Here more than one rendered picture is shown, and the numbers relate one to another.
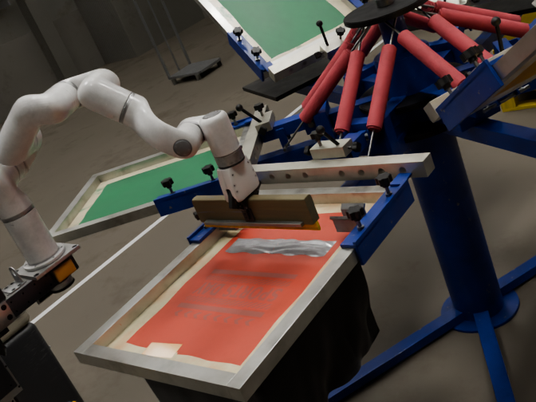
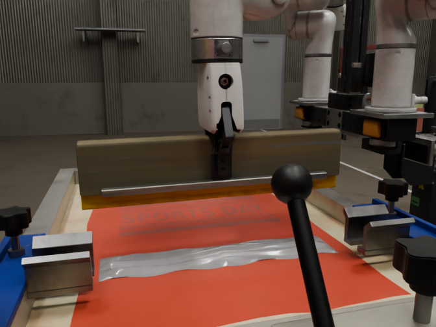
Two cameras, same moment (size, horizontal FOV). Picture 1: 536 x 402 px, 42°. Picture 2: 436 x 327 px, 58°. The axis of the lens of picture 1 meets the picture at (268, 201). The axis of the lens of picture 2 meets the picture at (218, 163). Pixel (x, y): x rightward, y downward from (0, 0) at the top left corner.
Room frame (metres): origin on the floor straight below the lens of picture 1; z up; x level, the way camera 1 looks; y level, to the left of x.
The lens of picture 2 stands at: (1.99, -0.47, 1.22)
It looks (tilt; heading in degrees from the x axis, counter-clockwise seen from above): 12 degrees down; 120
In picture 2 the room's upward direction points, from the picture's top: straight up
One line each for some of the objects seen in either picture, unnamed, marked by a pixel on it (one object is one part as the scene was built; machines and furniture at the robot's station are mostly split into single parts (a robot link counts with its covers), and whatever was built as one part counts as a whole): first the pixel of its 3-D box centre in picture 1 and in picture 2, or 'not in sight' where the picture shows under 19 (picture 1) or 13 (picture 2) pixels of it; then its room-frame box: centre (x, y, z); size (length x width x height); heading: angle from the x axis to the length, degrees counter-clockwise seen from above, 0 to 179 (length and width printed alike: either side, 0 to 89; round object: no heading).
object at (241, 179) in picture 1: (237, 175); (217, 93); (1.70, 0.05, 1.20); 0.10 x 0.08 x 0.11; 134
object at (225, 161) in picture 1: (230, 154); (218, 49); (1.71, 0.04, 1.26); 0.09 x 0.07 x 0.03; 134
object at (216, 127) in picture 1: (206, 135); (239, 2); (1.72, 0.08, 1.33); 0.15 x 0.10 x 0.11; 74
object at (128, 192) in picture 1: (180, 151); not in sight; (2.61, 0.24, 1.05); 1.08 x 0.61 x 0.23; 74
